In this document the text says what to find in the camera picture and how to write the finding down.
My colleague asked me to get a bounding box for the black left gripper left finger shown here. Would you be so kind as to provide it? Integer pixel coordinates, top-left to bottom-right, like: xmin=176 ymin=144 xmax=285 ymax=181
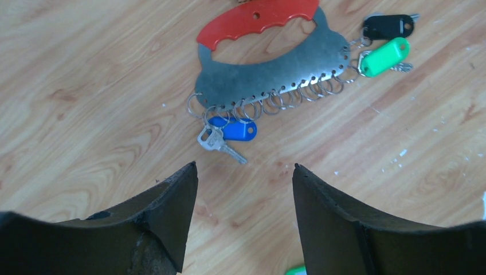
xmin=1 ymin=162 xmax=198 ymax=274

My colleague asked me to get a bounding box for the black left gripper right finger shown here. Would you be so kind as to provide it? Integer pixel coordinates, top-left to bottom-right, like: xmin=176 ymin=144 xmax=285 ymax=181
xmin=292 ymin=164 xmax=485 ymax=274

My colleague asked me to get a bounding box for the loose green key tag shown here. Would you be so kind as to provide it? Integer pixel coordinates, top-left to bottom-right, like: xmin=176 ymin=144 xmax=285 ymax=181
xmin=284 ymin=265 xmax=307 ymax=275

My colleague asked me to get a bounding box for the silver key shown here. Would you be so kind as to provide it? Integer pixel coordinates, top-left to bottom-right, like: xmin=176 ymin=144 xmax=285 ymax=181
xmin=197 ymin=124 xmax=247 ymax=164

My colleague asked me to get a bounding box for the blue key tag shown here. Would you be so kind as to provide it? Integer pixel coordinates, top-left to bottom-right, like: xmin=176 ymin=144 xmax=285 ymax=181
xmin=209 ymin=116 xmax=258 ymax=142

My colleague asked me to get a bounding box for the green key tag on holder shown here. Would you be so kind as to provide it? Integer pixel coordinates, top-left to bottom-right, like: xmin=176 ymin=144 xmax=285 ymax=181
xmin=357 ymin=37 xmax=413 ymax=77

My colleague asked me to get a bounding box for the black key tag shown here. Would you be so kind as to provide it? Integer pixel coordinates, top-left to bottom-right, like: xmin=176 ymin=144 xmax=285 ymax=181
xmin=362 ymin=14 xmax=420 ymax=41

